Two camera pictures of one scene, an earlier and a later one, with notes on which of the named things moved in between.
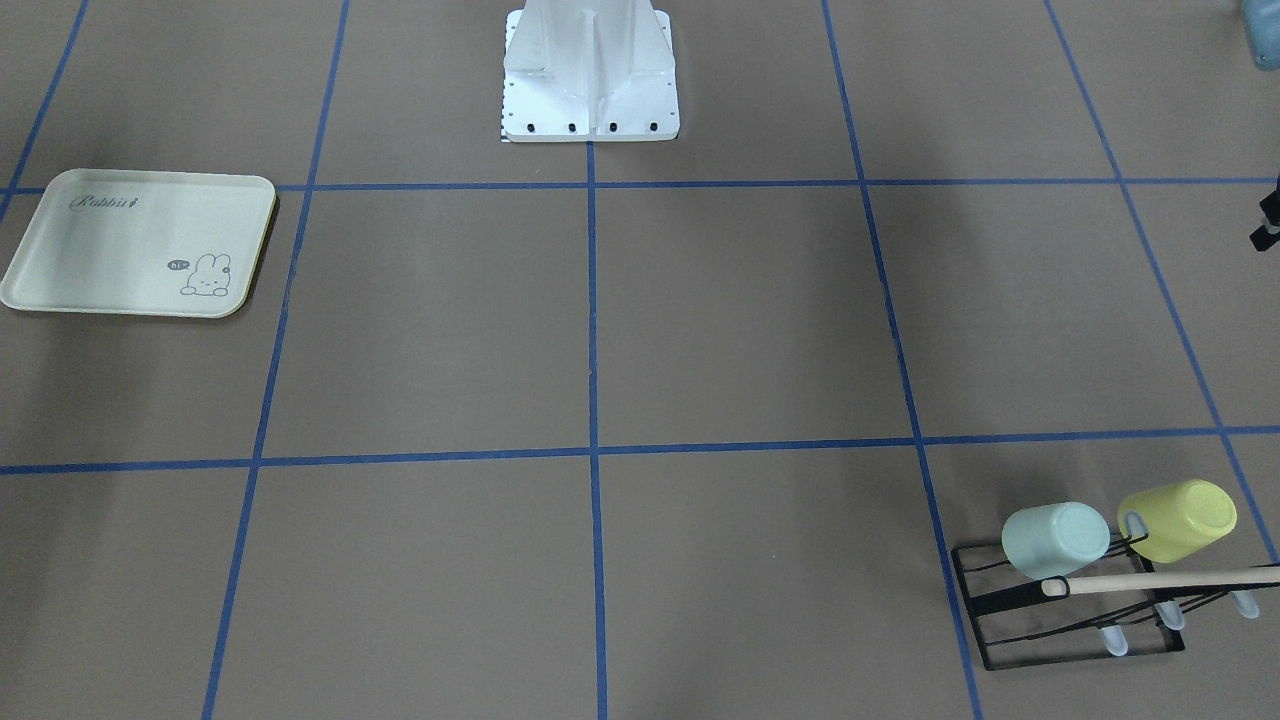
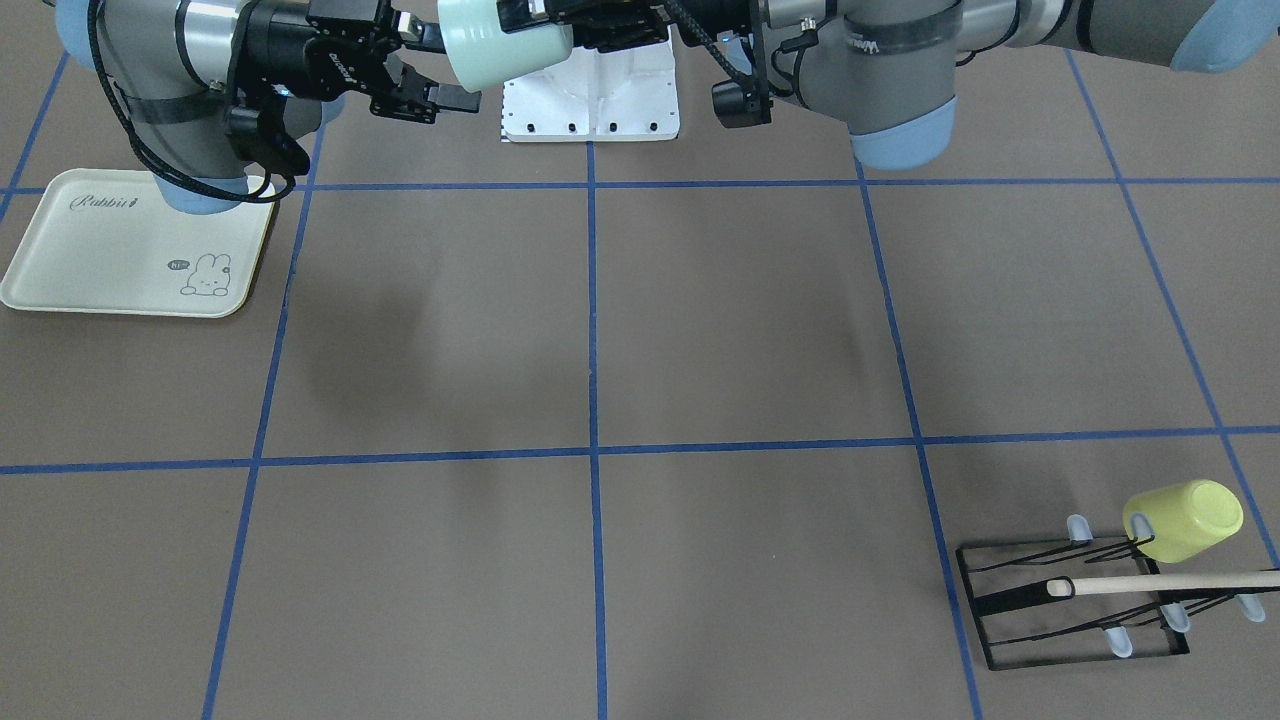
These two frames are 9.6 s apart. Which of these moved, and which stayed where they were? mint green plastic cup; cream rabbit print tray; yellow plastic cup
Moved: mint green plastic cup
Stayed: yellow plastic cup; cream rabbit print tray
